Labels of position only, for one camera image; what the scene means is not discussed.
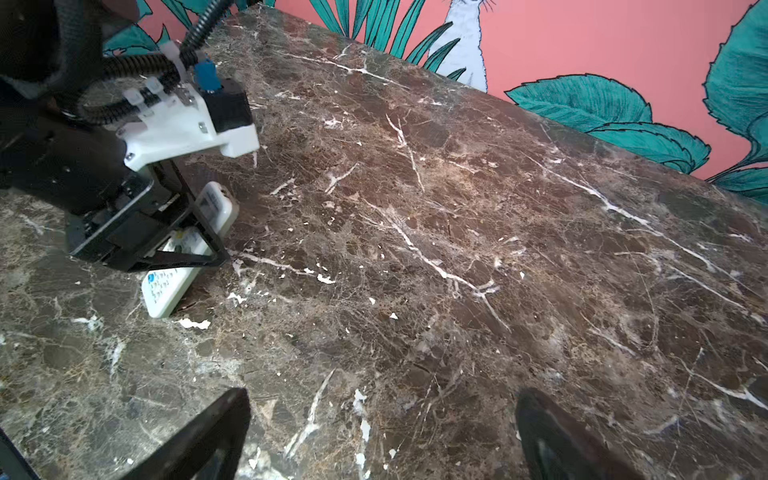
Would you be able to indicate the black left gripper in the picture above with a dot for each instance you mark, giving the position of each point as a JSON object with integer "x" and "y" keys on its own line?
{"x": 155, "y": 222}

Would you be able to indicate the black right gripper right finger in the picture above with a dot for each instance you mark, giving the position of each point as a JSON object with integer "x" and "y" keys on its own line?
{"x": 557, "y": 446}

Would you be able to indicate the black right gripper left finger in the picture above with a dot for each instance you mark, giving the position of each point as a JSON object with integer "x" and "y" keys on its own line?
{"x": 208, "y": 447}

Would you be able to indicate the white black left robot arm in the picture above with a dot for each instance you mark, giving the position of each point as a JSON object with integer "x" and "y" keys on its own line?
{"x": 97, "y": 135}

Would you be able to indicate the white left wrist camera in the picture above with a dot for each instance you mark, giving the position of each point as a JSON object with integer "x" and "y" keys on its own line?
{"x": 191, "y": 121}

